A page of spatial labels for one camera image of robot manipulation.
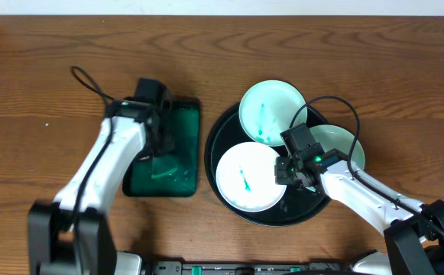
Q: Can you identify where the pale green plate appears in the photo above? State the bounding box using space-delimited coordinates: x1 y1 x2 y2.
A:
310 125 365 170
238 80 306 147

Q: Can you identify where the green sponge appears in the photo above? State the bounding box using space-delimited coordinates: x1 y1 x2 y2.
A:
151 166 178 180

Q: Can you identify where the white plate green stain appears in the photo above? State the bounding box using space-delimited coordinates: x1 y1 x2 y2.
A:
216 142 287 212

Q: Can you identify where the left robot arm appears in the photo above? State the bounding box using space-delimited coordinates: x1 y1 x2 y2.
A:
27 99 173 274

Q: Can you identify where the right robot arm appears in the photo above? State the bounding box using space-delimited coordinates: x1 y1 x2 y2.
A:
274 149 444 274

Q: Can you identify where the round black tray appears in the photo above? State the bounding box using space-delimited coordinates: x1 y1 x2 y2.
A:
204 104 330 227

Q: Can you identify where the rectangular black tray green water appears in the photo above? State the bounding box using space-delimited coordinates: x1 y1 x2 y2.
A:
122 100 200 197

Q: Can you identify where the right black cable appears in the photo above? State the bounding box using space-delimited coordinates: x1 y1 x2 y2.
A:
289 95 444 260

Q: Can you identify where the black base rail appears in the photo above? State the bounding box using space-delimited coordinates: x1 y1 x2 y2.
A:
140 261 355 275

